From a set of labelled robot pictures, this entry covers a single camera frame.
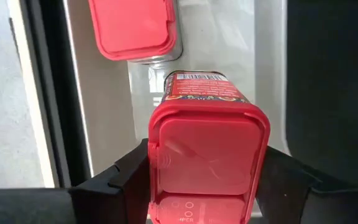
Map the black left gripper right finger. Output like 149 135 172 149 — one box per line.
254 145 358 224

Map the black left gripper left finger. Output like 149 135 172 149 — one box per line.
68 138 151 224

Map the red lid spice tin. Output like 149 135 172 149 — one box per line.
87 0 185 65
147 70 272 224

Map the white plastic bin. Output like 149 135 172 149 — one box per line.
62 0 290 218

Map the black metal table frame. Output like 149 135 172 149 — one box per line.
9 0 94 189

